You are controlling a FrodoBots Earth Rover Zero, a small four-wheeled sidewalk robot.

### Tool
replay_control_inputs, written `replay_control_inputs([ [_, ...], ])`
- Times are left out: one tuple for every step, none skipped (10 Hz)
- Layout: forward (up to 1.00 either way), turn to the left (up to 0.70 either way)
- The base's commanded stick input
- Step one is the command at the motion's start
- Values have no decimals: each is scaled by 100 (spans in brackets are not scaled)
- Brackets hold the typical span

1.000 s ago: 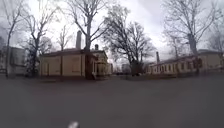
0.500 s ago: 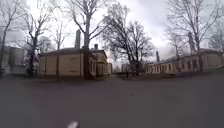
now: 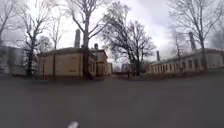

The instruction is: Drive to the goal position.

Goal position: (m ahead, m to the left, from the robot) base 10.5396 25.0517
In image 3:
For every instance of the tall chimney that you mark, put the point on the tall chimney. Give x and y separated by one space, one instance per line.
192 40
77 38

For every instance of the yellow brick building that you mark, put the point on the yellow brick building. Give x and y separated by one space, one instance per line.
68 63

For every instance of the small chimney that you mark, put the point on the small chimney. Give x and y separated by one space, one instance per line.
158 55

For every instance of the long pale low building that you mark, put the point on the long pale low building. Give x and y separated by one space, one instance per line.
186 63

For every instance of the pale grey building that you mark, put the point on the pale grey building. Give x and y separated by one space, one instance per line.
12 60

